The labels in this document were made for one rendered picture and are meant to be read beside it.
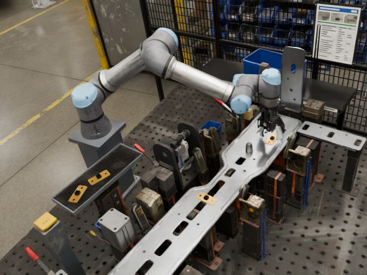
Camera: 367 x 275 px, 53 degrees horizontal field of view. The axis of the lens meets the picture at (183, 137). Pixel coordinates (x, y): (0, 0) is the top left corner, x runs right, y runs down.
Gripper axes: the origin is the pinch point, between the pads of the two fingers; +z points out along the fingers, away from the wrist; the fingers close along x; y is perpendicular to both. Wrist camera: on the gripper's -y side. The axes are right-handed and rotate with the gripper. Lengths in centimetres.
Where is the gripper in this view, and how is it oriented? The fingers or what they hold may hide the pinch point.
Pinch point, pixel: (271, 137)
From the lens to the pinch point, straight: 176.5
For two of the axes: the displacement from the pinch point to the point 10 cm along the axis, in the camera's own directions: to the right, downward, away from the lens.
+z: 1.3, 7.8, 6.1
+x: 7.8, 3.1, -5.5
